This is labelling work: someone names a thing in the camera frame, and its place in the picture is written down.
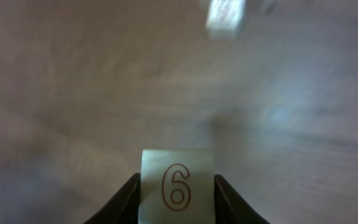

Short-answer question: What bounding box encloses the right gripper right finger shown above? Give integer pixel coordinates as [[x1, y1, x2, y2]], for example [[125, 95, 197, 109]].
[[214, 174, 269, 224]]

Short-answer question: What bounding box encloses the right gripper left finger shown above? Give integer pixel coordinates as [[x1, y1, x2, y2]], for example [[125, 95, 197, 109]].
[[84, 173, 140, 224]]

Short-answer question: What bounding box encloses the white block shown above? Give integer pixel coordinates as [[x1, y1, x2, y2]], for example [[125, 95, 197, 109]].
[[205, 0, 247, 39], [138, 149, 216, 224]]

